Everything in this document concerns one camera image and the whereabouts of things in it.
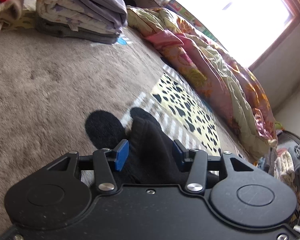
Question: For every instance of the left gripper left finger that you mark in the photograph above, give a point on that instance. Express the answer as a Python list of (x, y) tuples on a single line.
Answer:
[(106, 161)]

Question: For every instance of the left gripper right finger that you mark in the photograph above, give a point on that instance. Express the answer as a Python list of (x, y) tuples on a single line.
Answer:
[(193, 161)]

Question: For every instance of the black garment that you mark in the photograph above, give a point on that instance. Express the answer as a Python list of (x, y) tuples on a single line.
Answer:
[(150, 160)]

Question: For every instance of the right stack of folded clothes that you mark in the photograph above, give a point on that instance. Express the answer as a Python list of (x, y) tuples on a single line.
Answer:
[(283, 163)]

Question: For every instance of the stack of folded clothes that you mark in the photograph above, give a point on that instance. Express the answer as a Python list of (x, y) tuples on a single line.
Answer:
[(95, 20), (283, 163)]

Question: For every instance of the left stack of folded clothes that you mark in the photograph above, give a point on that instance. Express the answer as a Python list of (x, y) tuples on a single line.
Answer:
[(95, 20)]

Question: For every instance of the floral pink yellow quilt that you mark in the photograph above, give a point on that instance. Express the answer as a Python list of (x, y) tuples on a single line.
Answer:
[(232, 91)]

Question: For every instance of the dark wooden headboard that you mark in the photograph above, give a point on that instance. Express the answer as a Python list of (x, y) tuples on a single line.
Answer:
[(290, 135)]

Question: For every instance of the Mickey Mouse plush blanket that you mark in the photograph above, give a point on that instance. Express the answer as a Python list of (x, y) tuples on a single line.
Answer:
[(49, 86)]

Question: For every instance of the colourful alphabet play mat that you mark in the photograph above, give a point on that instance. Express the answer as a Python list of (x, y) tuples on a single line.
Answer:
[(176, 7)]

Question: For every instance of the beige folded cloth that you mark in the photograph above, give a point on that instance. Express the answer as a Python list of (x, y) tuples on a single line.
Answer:
[(10, 12)]

